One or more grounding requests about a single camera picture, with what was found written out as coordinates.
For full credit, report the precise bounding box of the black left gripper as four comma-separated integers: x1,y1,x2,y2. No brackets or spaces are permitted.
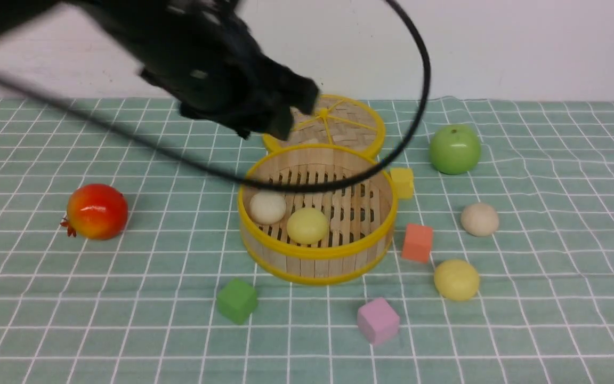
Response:
88,1,321,141

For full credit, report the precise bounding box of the white bun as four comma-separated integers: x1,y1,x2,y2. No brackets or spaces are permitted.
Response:
249,190,287,225

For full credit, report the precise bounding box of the pale yellow bun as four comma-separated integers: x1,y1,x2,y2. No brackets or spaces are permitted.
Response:
287,207,329,245

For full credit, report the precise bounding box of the beige bun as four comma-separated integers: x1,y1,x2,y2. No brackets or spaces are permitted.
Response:
460,202,500,237

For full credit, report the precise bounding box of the woven bamboo steamer lid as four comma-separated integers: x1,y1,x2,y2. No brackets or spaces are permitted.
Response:
262,94,386,158

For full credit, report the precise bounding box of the bamboo steamer tray yellow rim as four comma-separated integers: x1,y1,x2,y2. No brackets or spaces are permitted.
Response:
237,144,399,286

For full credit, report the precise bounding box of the yellow foam cube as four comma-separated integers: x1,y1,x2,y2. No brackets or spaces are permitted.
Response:
389,167,415,199

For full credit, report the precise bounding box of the green apple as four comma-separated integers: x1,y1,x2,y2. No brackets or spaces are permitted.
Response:
429,124,481,175

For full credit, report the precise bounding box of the orange foam cube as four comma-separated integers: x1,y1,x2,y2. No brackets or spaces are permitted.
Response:
400,223,434,264

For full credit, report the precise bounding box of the green foam cube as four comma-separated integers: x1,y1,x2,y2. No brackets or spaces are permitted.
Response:
216,278,258,325

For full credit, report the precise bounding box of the red pomegranate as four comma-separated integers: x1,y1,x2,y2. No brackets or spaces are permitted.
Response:
60,184,128,241

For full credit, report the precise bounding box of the pink foam cube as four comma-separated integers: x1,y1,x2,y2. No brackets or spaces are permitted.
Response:
357,297,400,346

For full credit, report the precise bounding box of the green checkered tablecloth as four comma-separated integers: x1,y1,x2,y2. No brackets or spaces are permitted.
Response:
0,97,614,383

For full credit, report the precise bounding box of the black cable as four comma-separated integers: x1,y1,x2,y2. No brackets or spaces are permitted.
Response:
0,0,432,194

